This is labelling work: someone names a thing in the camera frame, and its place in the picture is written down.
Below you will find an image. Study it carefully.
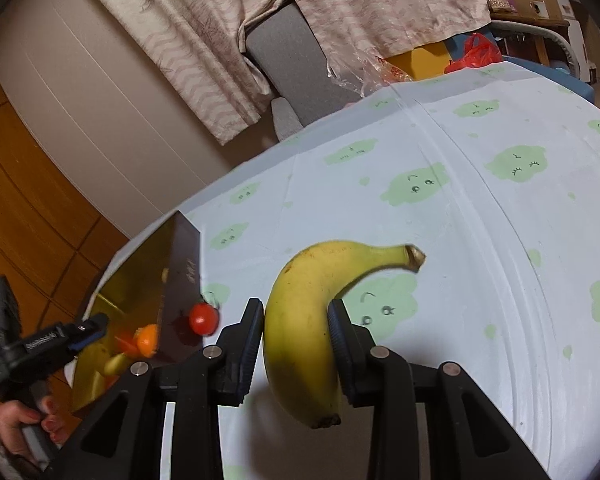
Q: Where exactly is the clear plastic bag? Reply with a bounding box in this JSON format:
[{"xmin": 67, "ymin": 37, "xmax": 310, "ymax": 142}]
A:
[{"xmin": 326, "ymin": 45, "xmax": 416, "ymax": 98}]

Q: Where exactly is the straight yellow banana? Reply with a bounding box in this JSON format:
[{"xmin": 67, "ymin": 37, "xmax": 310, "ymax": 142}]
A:
[{"xmin": 102, "ymin": 352, "xmax": 131, "ymax": 377}]

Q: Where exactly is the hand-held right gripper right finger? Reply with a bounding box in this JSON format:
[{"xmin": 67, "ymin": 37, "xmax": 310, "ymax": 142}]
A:
[{"xmin": 327, "ymin": 298, "xmax": 551, "ymax": 480}]

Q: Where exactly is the small orange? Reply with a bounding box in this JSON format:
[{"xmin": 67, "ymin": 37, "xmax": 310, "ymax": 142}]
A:
[{"xmin": 136, "ymin": 324, "xmax": 160, "ymax": 358}]

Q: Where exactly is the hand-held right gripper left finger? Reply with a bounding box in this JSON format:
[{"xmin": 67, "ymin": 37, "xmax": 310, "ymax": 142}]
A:
[{"xmin": 45, "ymin": 297, "xmax": 265, "ymax": 480}]

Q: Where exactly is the grey armchair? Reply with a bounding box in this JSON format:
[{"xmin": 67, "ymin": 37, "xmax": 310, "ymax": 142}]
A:
[{"xmin": 243, "ymin": 2, "xmax": 366, "ymax": 142}]

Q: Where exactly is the yellow box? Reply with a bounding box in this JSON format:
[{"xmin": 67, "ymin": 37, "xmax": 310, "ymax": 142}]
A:
[{"xmin": 387, "ymin": 45, "xmax": 456, "ymax": 81}]

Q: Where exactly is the cherry tomato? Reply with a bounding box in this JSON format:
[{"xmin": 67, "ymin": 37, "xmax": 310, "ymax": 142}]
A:
[{"xmin": 189, "ymin": 301, "xmax": 219, "ymax": 337}]

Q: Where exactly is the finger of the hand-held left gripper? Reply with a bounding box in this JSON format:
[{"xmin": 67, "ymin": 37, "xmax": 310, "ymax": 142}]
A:
[{"xmin": 66, "ymin": 312, "xmax": 110, "ymax": 357}]

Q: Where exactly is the red plastic bag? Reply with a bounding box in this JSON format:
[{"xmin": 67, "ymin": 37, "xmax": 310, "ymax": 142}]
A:
[{"xmin": 445, "ymin": 32, "xmax": 503, "ymax": 73}]

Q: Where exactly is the gold tin box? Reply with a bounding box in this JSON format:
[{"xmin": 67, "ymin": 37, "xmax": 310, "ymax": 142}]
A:
[{"xmin": 72, "ymin": 210, "xmax": 202, "ymax": 416}]

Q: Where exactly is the wooden side table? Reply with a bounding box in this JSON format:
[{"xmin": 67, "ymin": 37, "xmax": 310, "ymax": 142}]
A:
[{"xmin": 490, "ymin": 0, "xmax": 576, "ymax": 66}]

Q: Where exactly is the pink patterned curtain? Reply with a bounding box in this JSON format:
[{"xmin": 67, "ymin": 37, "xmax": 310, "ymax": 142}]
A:
[
  {"xmin": 62, "ymin": 0, "xmax": 293, "ymax": 146},
  {"xmin": 270, "ymin": 0, "xmax": 492, "ymax": 58}
]

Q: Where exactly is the person's left hand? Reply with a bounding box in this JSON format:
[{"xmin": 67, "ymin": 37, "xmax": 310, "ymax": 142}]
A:
[{"xmin": 0, "ymin": 395, "xmax": 63, "ymax": 461}]

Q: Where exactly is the curved yellow banana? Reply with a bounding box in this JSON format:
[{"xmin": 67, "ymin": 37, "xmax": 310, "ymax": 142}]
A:
[{"xmin": 263, "ymin": 240, "xmax": 427, "ymax": 430}]

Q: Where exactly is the white cloud-print tablecloth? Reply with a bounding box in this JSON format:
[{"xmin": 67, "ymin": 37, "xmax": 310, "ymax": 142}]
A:
[{"xmin": 62, "ymin": 57, "xmax": 600, "ymax": 480}]

